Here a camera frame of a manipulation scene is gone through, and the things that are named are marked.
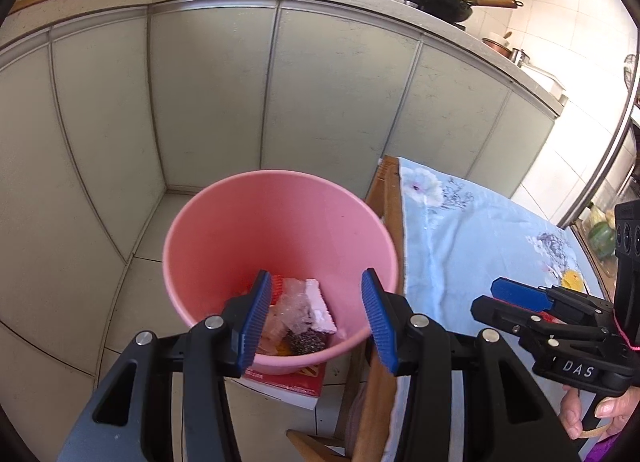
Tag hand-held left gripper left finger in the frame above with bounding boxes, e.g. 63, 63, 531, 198
60, 269, 274, 462

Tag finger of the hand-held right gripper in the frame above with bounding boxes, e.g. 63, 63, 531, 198
491, 277, 617, 316
471, 294, 616, 359

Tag kitchen counter cabinets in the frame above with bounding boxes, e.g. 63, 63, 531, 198
0, 0, 567, 378

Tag red book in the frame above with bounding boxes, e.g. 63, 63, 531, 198
243, 359, 329, 411

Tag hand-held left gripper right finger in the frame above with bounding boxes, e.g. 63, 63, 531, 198
361, 267, 583, 462

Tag large yellow sponge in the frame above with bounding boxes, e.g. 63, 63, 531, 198
561, 269, 586, 293

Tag clear plastic wrap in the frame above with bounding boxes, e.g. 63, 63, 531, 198
277, 279, 316, 336

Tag green bell pepper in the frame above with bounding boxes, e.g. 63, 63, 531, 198
587, 222, 615, 259

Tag copper pot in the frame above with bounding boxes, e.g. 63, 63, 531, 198
482, 31, 514, 61

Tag blue floral tablecloth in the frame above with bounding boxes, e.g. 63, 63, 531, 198
387, 157, 607, 462

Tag orange white plastic bag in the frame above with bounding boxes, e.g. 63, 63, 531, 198
257, 274, 287, 356

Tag steel wool scourer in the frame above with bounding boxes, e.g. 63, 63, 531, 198
287, 332, 329, 356

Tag white container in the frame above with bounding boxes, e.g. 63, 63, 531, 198
520, 64, 569, 101

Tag person's right hand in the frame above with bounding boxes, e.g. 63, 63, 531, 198
559, 384, 640, 443

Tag pink string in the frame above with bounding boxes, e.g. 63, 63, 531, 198
612, 312, 640, 354

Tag pink bucket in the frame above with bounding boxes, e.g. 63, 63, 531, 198
162, 169, 401, 376

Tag clear plastic container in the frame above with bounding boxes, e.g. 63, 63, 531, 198
575, 182, 621, 279

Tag purple clothing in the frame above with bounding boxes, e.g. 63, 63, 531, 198
590, 437, 640, 462

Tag white foam piece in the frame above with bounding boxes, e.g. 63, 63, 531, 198
304, 278, 339, 335

